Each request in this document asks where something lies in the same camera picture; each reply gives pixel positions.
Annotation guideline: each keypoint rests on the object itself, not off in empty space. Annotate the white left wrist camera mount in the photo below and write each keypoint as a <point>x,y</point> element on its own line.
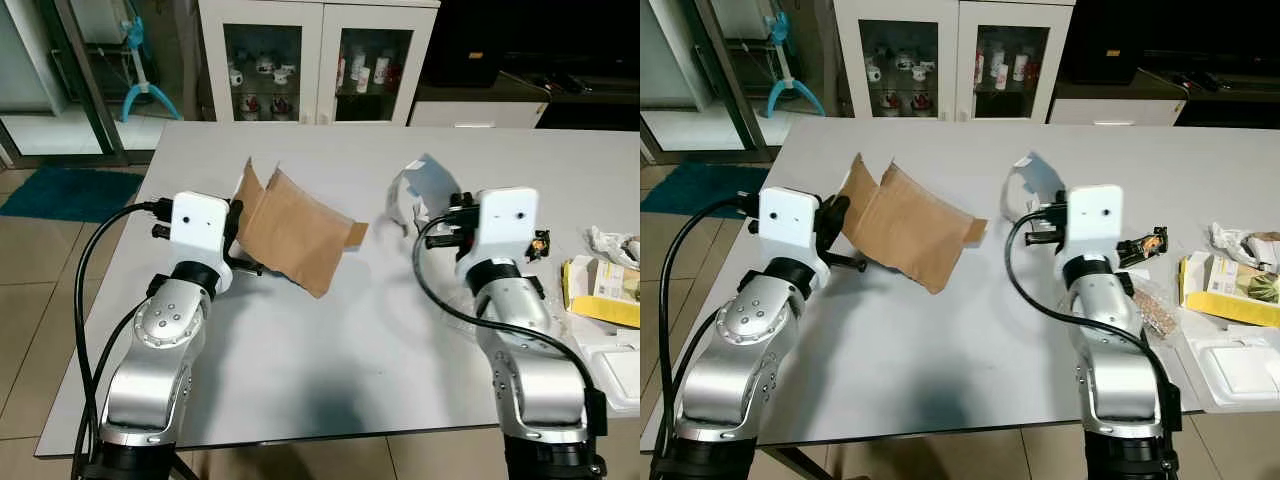
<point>790,222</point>
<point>200,225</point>

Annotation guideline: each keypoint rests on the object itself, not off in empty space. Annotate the yellow cardboard box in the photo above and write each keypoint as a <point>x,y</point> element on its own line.
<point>600,295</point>
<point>1225,295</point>

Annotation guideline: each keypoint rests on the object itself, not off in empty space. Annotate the white plastic scrap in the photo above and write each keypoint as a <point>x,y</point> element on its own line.
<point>1040,178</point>
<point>430,185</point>

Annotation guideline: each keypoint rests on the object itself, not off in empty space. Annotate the large light grey table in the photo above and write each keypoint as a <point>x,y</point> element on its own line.
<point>950,340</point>
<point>350,330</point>

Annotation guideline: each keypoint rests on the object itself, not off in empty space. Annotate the white glass door cabinet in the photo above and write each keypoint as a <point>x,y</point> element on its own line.
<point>955,55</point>
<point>320,60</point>

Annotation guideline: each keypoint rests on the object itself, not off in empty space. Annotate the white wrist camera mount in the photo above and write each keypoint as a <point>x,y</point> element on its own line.
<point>790,222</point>
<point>1094,220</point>
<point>200,225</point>
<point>508,225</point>

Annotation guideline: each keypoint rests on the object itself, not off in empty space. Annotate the teal floor rug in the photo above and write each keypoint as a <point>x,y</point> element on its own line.
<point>700,190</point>
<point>70,195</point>

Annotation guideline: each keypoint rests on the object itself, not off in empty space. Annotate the clear plastic snack bag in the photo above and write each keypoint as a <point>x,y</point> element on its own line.
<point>1158,310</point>

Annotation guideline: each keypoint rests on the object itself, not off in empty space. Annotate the brown paper bag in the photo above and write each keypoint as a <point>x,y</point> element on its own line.
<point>295,235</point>
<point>905,230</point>

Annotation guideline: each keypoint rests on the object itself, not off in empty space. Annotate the low white cabinet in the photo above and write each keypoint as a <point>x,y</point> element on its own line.
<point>1115,105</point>
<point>475,108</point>

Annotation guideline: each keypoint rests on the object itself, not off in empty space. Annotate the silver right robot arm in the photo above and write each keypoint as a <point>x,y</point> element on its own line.
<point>530,350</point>
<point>1115,360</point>

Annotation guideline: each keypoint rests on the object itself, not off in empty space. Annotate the black television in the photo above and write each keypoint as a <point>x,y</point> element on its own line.
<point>1180,30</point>
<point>540,35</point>

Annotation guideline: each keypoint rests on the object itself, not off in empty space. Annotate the white plastic food tray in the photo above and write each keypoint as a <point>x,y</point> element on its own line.
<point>615,375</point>
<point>1235,375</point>

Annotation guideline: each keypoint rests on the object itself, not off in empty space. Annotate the crumpled white plastic bag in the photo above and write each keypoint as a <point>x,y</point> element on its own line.
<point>1240,245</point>
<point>612,245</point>

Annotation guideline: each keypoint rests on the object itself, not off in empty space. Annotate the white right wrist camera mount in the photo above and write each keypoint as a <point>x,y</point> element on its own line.
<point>508,225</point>
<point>1094,220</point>

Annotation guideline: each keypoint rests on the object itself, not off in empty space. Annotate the light blue stand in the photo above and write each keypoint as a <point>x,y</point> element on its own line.
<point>793,90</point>
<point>148,95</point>

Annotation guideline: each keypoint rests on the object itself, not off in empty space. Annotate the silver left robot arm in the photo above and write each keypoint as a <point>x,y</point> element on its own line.
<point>745,335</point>
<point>160,340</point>

